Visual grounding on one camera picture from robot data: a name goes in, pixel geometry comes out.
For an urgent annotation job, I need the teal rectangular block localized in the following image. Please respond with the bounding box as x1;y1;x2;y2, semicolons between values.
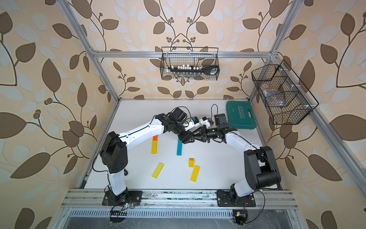
176;138;183;156

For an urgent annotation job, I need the yellow triangular prism block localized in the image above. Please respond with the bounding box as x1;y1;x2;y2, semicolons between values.
188;158;194;168

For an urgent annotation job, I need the yellow rectangular block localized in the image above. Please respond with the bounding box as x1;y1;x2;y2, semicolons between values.
190;166;200;182
151;141;158;155

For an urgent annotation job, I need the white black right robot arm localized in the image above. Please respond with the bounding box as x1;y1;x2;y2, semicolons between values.
192;114;281;201

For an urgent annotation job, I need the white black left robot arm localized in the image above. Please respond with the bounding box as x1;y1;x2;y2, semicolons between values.
99;108;200;197

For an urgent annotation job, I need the green plastic tool case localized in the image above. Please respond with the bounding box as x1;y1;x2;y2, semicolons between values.
226;101;257;130

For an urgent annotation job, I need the yellow-green rectangular block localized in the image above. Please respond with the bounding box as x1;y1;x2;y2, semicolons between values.
152;163;165;179

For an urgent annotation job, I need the plastic bag in basket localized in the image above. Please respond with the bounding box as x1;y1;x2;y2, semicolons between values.
260;83;286;107

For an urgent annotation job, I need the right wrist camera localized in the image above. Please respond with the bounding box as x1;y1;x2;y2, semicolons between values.
199;116;214;128

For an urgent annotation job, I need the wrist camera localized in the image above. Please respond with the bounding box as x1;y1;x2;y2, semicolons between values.
199;116;214;128
184;117;201;131

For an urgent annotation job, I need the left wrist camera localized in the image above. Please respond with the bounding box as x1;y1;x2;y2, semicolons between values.
184;117;201;131

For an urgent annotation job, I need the black wire basket back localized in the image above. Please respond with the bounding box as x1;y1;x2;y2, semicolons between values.
160;46;220;81

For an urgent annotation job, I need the black wire basket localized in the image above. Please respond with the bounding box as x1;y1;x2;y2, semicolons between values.
251;60;319;125
160;46;220;81

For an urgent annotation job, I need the socket set rail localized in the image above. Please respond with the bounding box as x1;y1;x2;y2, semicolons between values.
165;65;220;76

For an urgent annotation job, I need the black wire basket right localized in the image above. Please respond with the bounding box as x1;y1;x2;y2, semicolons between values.
251;60;319;125

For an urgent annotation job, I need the aluminium front rail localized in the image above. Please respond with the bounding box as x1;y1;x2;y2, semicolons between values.
61;189;298;210

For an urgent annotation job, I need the aluminium frame post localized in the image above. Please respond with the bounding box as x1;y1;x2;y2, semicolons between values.
248;0;305;102

